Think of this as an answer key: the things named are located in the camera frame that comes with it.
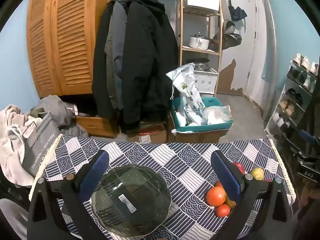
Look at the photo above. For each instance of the white shoe rack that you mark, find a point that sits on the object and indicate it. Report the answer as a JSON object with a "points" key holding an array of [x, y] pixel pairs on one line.
{"points": [[278, 97]]}

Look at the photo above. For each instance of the steel pot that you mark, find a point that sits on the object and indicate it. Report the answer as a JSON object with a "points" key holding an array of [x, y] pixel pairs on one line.
{"points": [[200, 65]]}

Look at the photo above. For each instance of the dark green glass plate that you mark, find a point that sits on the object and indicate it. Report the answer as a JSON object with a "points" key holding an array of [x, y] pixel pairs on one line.
{"points": [[135, 200]]}

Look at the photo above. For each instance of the black hooded coat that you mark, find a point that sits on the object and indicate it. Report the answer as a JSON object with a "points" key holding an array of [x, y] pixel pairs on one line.
{"points": [[145, 55]]}

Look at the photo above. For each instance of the small red tomato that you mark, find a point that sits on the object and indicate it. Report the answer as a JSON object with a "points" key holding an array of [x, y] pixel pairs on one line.
{"points": [[222, 210]]}

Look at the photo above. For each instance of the black jacket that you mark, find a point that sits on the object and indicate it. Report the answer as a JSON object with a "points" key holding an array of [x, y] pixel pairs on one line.
{"points": [[100, 67]]}

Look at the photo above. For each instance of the group of shoes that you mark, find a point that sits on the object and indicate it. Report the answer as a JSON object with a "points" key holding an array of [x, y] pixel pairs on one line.
{"points": [[303, 62]]}

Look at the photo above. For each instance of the large cardboard box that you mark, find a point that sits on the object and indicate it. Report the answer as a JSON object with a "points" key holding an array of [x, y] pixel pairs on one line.
{"points": [[200, 136]]}

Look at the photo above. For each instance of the grey hanging bag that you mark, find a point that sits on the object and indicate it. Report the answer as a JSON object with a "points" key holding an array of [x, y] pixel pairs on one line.
{"points": [[228, 26]]}

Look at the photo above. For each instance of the grey pants leg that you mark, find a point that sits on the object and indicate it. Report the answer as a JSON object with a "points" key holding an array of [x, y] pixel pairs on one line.
{"points": [[12, 220]]}

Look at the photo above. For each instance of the clear plastic bag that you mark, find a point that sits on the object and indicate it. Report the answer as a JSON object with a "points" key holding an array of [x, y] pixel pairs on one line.
{"points": [[216, 115]]}

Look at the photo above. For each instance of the white rice bag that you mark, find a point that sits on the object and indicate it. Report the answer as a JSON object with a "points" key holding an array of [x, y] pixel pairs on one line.
{"points": [[190, 97]]}

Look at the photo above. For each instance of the dark blue umbrella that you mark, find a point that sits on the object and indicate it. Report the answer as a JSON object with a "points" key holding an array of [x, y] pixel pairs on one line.
{"points": [[237, 13]]}

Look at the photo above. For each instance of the white storage bin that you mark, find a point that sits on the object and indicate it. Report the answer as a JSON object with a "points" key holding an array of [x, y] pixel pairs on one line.
{"points": [[200, 2]]}

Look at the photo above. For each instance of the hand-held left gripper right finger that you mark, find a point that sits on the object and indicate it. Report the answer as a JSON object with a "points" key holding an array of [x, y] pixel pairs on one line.
{"points": [[225, 175]]}

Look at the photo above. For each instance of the teal plastic basket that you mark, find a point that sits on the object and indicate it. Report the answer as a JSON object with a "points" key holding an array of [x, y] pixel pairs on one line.
{"points": [[212, 127]]}

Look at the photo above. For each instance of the wooden drawer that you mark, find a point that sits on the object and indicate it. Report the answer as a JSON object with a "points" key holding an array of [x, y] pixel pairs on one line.
{"points": [[95, 126]]}

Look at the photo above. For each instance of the wooden shelf rack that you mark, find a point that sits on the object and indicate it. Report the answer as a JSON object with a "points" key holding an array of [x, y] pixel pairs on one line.
{"points": [[180, 30]]}

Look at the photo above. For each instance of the white door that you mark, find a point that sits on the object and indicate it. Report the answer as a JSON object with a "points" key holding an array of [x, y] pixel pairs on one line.
{"points": [[250, 42]]}

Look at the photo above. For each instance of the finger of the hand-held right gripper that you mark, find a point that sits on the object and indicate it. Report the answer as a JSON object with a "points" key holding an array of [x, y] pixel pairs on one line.
{"points": [[310, 137], [297, 147]]}

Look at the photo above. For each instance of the grey clothes pile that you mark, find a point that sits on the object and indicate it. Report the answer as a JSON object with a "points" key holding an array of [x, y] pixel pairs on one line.
{"points": [[53, 107]]}

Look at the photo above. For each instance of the grey tote bag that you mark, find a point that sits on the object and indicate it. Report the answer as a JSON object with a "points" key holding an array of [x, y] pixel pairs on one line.
{"points": [[40, 142]]}

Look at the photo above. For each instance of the large orange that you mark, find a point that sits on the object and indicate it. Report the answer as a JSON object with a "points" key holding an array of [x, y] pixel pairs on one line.
{"points": [[215, 196]]}

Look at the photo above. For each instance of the white cooking pot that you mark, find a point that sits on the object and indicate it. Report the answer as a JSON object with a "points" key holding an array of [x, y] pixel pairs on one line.
{"points": [[198, 42]]}

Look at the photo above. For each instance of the olive hanging bag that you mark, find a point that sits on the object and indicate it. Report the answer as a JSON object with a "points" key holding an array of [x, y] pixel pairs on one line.
{"points": [[232, 41]]}

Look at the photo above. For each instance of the person's right hand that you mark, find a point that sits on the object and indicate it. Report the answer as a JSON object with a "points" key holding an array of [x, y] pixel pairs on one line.
{"points": [[306, 192]]}

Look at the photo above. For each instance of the grey jacket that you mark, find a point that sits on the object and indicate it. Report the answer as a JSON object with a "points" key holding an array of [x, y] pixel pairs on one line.
{"points": [[118, 30]]}

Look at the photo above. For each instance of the cardboard box with red label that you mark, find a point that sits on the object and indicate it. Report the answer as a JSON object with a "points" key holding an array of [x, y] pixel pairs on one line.
{"points": [[150, 136]]}

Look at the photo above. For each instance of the blue patterned tablecloth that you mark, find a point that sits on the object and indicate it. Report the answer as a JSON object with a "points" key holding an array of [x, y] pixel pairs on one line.
{"points": [[175, 160]]}

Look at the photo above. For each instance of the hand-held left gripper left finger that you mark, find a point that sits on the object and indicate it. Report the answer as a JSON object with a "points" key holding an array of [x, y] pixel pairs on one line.
{"points": [[95, 172]]}

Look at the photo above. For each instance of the white lattice basket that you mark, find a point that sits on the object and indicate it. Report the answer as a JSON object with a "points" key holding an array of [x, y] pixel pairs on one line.
{"points": [[207, 82]]}

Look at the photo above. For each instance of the wooden louvered wardrobe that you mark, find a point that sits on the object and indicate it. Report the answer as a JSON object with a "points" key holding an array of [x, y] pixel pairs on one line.
{"points": [[62, 42]]}

